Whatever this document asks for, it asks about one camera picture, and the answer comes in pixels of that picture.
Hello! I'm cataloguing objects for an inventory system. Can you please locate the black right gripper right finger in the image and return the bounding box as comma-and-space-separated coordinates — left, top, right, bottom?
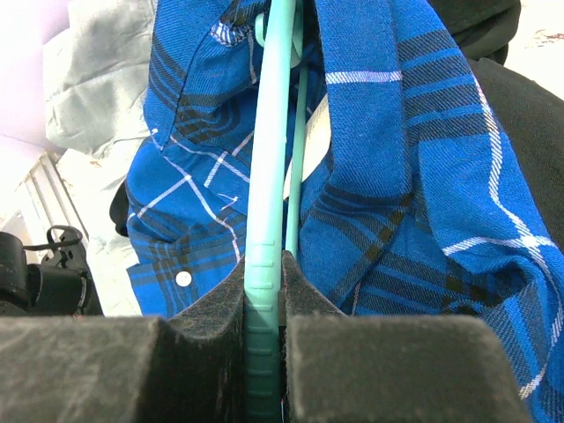
283, 253, 531, 422

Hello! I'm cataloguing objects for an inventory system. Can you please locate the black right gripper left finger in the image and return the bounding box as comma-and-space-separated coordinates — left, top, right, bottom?
1, 267, 245, 422

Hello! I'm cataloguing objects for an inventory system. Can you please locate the teal hanger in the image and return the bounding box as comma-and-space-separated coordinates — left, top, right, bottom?
244, 1, 303, 422

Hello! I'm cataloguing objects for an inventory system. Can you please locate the blue plaid shirt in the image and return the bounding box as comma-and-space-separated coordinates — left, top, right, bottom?
125, 1, 563, 422

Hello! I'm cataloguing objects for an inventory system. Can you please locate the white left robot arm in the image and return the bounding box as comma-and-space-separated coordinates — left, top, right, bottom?
1, 225, 104, 317

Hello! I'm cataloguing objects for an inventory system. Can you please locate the grey shirt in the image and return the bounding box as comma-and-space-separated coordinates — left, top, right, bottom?
43, 1, 157, 316

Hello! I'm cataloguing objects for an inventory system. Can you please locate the black garment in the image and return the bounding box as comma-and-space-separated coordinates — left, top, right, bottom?
430, 0, 563, 249

